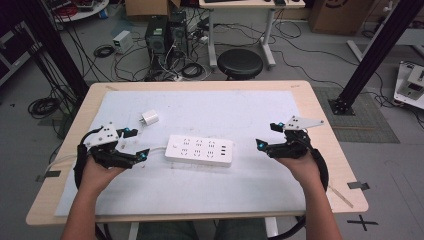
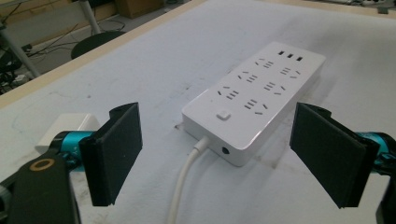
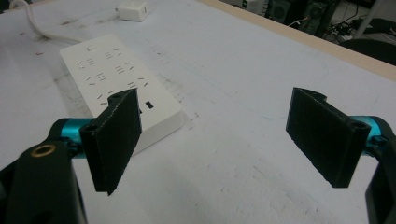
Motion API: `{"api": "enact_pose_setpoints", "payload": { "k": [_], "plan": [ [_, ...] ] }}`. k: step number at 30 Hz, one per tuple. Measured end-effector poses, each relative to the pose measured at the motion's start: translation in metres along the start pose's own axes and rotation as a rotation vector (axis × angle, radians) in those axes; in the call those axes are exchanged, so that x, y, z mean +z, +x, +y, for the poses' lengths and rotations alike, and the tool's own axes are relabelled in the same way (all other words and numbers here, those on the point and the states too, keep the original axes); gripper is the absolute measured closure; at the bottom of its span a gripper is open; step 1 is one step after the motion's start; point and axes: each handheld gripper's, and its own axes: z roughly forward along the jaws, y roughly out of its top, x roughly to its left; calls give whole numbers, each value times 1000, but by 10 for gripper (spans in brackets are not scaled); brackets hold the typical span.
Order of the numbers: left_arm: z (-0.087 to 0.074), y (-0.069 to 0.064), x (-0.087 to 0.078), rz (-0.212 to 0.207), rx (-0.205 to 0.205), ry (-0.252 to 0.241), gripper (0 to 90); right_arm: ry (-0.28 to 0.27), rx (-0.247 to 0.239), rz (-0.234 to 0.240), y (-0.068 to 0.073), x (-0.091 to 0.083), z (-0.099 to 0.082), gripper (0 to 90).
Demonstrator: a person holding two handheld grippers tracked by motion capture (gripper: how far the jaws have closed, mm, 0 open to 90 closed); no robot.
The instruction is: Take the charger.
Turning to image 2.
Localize white power strip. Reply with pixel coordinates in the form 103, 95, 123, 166
181, 41, 327, 167

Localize black round stool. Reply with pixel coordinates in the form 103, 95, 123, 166
70, 30, 126, 61

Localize brown cardboard box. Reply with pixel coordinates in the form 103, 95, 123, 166
115, 0, 165, 20

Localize white charger plug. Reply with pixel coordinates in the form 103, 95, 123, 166
35, 113, 101, 155

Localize black floor cables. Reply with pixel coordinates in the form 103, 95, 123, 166
0, 18, 125, 96

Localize grey metal stand leg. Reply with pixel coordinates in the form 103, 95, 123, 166
78, 0, 102, 35
0, 22, 41, 79

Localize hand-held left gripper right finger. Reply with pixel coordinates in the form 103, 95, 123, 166
289, 102, 381, 209

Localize white power strip cable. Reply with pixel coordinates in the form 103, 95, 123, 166
166, 135, 211, 224

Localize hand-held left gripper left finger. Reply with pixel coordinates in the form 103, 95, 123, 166
78, 102, 144, 207

